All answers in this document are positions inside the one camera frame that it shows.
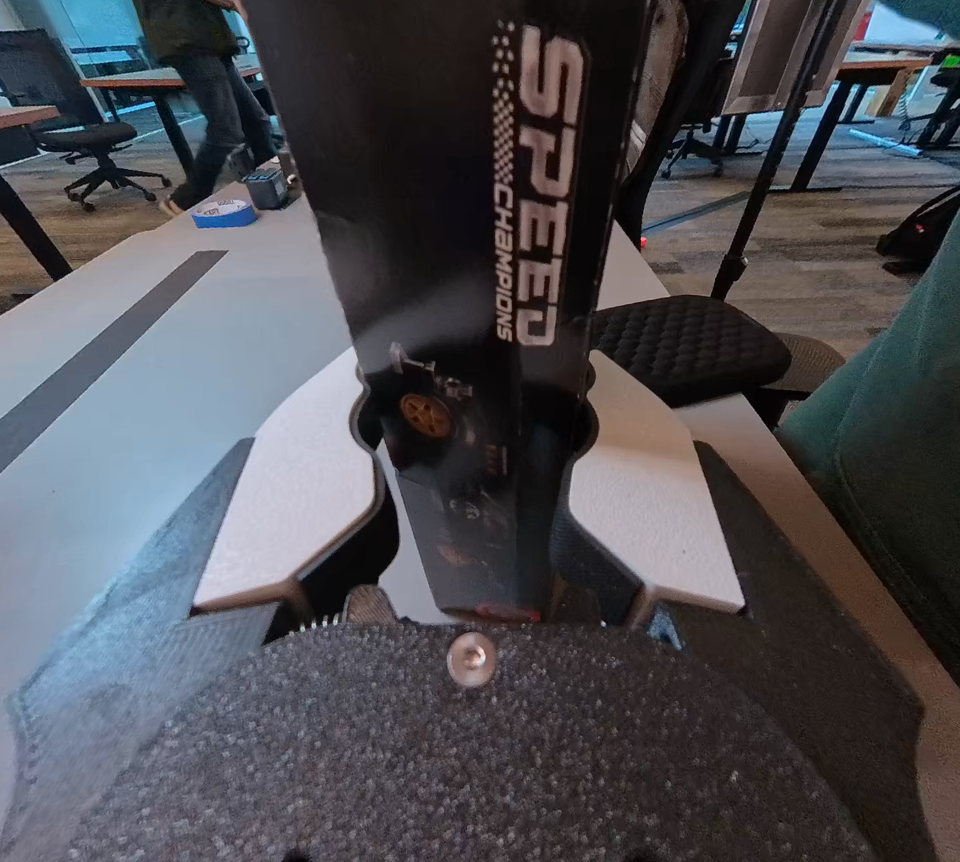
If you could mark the black tape strip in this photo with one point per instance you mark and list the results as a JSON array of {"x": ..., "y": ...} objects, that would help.
[{"x": 112, "y": 344}]

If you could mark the silver framed display panel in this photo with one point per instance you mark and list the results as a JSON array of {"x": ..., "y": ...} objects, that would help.
[{"x": 780, "y": 37}]

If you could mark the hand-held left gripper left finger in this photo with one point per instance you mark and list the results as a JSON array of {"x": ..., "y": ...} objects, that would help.
[{"x": 300, "y": 494}]

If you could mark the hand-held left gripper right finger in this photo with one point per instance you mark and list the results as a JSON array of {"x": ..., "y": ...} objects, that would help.
[{"x": 645, "y": 502}]

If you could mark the black backpack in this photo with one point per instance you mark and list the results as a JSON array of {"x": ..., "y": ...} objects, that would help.
[{"x": 922, "y": 232}]

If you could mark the blue tape roll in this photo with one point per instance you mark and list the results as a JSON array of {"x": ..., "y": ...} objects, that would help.
[{"x": 225, "y": 217}]

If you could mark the black cardboard toy box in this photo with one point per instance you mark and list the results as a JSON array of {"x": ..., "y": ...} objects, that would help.
[{"x": 420, "y": 164}]

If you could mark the wooden desk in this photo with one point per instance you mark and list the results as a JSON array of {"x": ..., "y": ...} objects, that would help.
[
  {"x": 22, "y": 114},
  {"x": 135, "y": 78},
  {"x": 885, "y": 62}
]

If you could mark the black tripod stand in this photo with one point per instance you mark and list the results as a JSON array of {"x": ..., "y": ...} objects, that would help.
[{"x": 780, "y": 134}]

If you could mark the black chair armrest pad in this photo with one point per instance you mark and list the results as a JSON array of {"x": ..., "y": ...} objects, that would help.
[{"x": 690, "y": 344}]

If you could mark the small dark grey box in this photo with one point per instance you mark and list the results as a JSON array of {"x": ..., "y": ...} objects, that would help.
[{"x": 266, "y": 191}]

